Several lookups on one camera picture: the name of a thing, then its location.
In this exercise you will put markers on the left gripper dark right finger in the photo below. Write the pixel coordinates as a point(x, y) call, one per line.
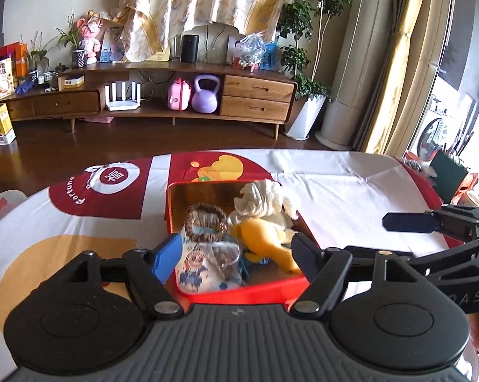
point(326, 270)

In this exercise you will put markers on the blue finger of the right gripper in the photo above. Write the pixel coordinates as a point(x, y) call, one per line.
point(434, 262)

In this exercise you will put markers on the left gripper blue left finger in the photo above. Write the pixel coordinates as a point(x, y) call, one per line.
point(147, 272)

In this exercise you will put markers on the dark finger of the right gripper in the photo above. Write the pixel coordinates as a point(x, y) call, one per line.
point(458, 222)

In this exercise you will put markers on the cartoon print face mask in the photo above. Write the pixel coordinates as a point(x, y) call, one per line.
point(207, 266)

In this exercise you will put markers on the bagged brown hair scrunchie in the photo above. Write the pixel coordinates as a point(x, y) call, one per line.
point(207, 223)

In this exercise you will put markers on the yellow rubber duck toy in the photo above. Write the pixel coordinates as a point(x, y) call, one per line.
point(266, 239)

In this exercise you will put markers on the cream knitted cloth roll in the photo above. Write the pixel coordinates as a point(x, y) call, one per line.
point(262, 198)

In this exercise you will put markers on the white tulle mesh fabric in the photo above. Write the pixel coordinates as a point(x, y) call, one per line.
point(280, 218)

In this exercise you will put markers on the blue rubber glove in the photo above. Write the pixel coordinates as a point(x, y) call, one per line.
point(247, 260)

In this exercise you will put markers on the orange plastic stool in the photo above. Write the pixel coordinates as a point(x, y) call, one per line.
point(467, 184)

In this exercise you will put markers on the dark green storage bin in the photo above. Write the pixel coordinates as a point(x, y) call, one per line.
point(449, 176)

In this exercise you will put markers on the red metal tin box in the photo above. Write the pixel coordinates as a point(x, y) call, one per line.
point(267, 284)

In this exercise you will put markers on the white red patterned tablecloth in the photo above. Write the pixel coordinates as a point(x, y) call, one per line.
point(114, 207)

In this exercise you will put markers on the yellow curtain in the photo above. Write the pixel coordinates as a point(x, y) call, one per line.
point(418, 35)

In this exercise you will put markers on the white standing air conditioner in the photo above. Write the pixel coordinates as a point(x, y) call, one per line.
point(359, 65)

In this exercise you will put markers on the white plant pot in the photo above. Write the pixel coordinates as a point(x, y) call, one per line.
point(304, 113)

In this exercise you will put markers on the white wifi router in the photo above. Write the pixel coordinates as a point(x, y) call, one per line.
point(122, 96)

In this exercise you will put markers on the purple kettlebell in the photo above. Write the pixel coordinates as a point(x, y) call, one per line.
point(205, 101)

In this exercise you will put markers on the pink small suitcase toy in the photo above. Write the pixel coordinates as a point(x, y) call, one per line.
point(179, 94)

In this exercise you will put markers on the wooden tv cabinet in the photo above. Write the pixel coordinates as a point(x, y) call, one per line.
point(253, 97)

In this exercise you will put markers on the blue plastic container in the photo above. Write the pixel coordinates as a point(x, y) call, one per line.
point(269, 58)

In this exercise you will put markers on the small potted plant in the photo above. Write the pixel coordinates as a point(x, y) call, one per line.
point(73, 37)

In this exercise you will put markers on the black cylindrical speaker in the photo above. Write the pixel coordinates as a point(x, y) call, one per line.
point(189, 48)

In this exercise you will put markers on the clear plastic bag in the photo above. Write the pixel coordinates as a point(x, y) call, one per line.
point(248, 52)

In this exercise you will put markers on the cereal box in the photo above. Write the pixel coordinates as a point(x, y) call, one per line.
point(6, 78)

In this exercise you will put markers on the pink plush doll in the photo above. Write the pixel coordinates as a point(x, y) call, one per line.
point(89, 28)

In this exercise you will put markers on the floral cloth cover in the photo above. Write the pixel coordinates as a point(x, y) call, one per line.
point(150, 25)

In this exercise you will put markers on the green potted tree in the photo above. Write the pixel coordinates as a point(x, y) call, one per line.
point(306, 22)

